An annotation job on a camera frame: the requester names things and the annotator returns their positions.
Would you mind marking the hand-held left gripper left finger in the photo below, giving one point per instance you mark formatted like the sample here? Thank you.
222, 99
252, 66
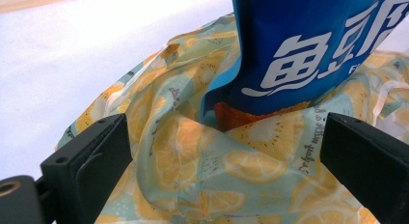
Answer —
87, 162

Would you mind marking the lemon print cloth bag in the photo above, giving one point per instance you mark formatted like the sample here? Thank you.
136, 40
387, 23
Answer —
225, 172

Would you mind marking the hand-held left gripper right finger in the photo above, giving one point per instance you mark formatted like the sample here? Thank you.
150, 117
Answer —
369, 162

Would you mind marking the blue snack packet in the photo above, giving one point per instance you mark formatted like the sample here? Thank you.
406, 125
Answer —
273, 31

